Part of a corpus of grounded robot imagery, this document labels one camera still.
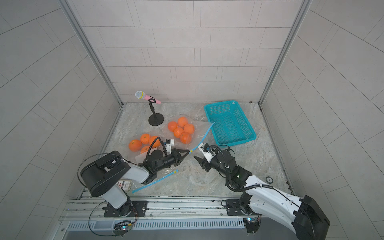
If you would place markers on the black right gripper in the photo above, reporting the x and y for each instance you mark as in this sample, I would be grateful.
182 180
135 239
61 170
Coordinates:
202 162

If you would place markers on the right green circuit board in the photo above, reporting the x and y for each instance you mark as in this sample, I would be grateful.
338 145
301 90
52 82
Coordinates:
252 225

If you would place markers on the small printed card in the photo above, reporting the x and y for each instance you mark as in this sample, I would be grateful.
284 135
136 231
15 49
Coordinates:
125 185

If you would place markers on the black microphone stand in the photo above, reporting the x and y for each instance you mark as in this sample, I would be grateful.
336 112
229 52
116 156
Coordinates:
155 119

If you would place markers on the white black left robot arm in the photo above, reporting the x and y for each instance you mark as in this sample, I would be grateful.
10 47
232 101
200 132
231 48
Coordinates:
102 175

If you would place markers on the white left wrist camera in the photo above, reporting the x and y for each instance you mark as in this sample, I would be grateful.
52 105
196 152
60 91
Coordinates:
169 145

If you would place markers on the teal plastic perforated basket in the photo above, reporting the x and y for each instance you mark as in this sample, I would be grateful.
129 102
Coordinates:
230 125

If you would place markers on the left green circuit board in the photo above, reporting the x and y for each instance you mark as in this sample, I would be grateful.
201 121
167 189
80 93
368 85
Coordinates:
122 228

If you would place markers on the aluminium mounting rail frame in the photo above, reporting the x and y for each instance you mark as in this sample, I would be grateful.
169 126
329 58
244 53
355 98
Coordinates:
163 213

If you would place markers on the clear zip-top bag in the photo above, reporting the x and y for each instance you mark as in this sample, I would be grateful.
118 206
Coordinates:
201 132
144 159

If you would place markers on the green circuit board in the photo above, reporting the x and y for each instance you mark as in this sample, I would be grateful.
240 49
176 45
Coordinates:
252 225
122 228

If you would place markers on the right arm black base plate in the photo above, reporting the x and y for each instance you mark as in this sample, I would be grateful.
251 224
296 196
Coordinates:
233 208

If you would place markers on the pink toy microphone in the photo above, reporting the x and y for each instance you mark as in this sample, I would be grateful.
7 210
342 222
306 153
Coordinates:
142 96

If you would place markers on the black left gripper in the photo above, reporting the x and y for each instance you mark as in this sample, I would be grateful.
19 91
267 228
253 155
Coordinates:
176 158

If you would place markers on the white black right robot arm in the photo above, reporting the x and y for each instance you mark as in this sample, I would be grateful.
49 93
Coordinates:
303 216

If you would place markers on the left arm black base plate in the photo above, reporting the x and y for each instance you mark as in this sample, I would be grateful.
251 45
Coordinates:
129 209

